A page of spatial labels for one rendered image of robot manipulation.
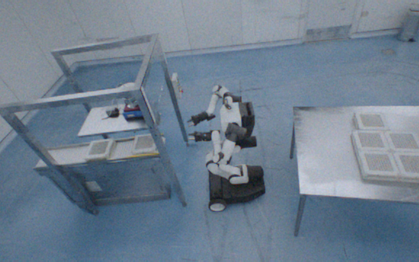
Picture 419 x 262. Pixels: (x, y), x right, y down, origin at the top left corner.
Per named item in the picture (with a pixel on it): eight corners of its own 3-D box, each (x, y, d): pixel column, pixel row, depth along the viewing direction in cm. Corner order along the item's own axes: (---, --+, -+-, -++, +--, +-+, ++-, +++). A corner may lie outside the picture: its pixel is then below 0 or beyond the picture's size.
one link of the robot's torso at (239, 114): (251, 121, 255) (250, 92, 231) (256, 145, 230) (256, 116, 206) (222, 124, 257) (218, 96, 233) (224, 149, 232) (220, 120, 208)
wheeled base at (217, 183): (260, 167, 320) (260, 149, 297) (268, 204, 282) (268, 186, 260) (210, 172, 325) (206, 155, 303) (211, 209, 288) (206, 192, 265)
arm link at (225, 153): (230, 168, 213) (239, 143, 210) (217, 165, 206) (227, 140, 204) (223, 163, 223) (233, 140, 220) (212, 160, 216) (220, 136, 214)
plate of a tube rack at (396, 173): (390, 153, 207) (390, 151, 206) (400, 177, 190) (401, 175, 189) (357, 151, 213) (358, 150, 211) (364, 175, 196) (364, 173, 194)
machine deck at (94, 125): (155, 103, 240) (153, 100, 237) (149, 130, 212) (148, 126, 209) (93, 111, 245) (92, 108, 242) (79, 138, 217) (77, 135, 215)
